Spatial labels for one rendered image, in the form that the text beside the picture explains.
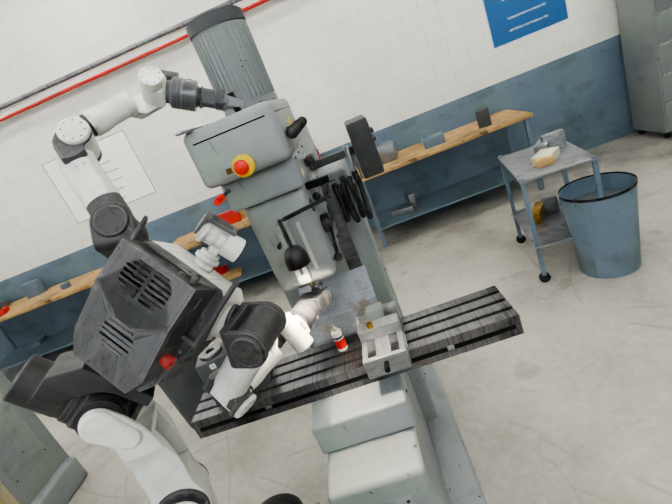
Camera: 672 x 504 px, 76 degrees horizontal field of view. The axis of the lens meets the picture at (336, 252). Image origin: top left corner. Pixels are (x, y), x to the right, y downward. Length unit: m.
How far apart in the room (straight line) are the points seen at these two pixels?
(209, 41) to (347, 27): 4.12
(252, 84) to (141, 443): 1.12
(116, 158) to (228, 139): 5.11
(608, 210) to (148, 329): 2.89
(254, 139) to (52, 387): 0.75
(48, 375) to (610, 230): 3.11
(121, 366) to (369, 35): 5.03
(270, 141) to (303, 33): 4.49
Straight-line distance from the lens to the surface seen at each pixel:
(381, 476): 1.49
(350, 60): 5.60
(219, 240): 1.10
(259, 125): 1.19
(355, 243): 1.87
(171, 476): 1.33
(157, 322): 0.96
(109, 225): 1.14
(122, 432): 1.21
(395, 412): 1.52
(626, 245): 3.47
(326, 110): 5.59
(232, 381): 1.15
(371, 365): 1.46
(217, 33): 1.59
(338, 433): 1.57
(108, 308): 1.03
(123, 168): 6.26
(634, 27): 6.19
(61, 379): 1.18
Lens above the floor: 1.85
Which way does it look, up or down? 19 degrees down
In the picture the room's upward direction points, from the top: 23 degrees counter-clockwise
